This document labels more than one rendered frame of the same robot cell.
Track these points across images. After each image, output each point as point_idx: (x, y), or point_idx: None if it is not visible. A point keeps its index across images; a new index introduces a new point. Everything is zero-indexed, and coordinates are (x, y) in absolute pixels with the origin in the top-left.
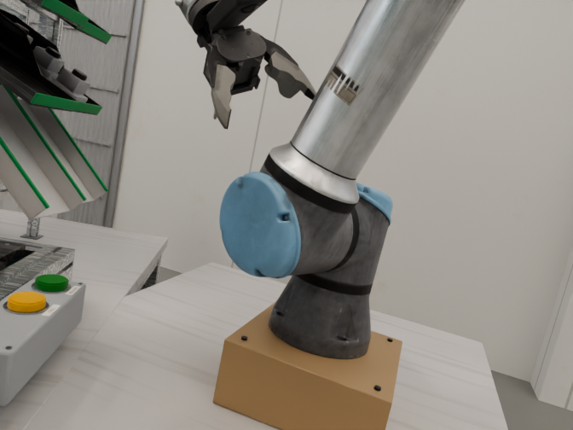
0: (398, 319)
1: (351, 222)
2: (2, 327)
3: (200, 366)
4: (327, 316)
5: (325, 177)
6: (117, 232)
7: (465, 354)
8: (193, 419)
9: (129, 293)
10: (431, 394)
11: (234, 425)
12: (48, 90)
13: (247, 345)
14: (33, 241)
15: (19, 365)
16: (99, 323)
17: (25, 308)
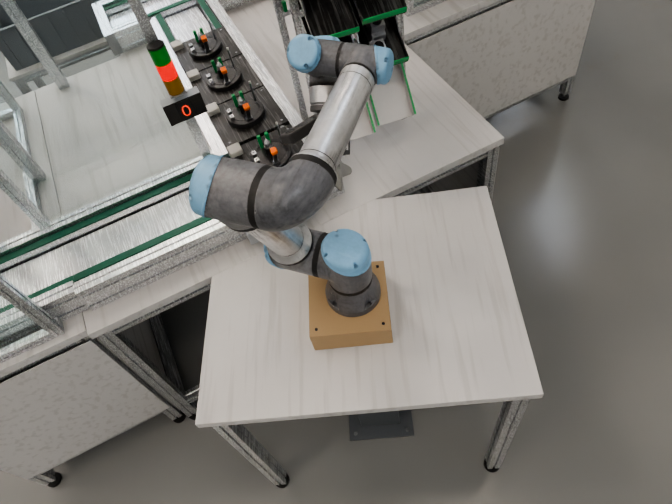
0: (519, 326)
1: (310, 266)
2: None
3: None
4: (328, 290)
5: (271, 250)
6: (470, 119)
7: (495, 380)
8: (299, 284)
9: (385, 196)
10: (402, 364)
11: (305, 297)
12: None
13: (310, 276)
14: (398, 120)
15: (253, 236)
16: (337, 214)
17: None
